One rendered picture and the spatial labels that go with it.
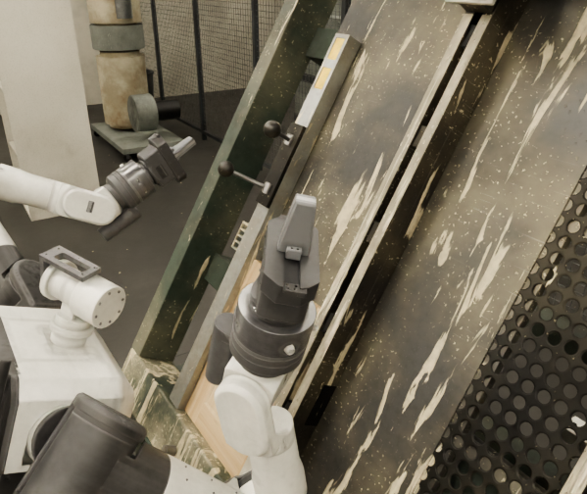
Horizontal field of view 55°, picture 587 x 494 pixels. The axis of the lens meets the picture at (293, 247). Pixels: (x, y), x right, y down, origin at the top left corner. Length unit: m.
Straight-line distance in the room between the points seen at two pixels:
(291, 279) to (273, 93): 1.01
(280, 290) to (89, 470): 0.32
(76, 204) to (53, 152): 3.75
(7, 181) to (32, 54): 3.62
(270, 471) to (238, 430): 0.10
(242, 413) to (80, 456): 0.19
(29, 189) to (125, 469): 0.69
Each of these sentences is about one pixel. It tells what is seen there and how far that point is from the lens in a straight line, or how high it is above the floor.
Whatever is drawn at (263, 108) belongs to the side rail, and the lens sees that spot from 1.50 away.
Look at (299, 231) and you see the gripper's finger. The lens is 0.55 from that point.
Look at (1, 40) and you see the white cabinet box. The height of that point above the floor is 1.40.
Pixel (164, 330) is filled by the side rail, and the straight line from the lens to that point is 1.59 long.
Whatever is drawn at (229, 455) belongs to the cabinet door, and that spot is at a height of 0.92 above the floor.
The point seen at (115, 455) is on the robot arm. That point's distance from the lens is 0.73.
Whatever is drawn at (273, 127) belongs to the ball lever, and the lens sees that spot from 1.19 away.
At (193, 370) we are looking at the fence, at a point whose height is 0.99.
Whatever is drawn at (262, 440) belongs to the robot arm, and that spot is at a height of 1.35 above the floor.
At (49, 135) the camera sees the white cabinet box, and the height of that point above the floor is 0.68.
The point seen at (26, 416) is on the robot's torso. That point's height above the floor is 1.33.
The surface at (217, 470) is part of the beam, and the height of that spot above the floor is 0.90.
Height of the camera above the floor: 1.84
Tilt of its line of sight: 26 degrees down
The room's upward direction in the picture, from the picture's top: straight up
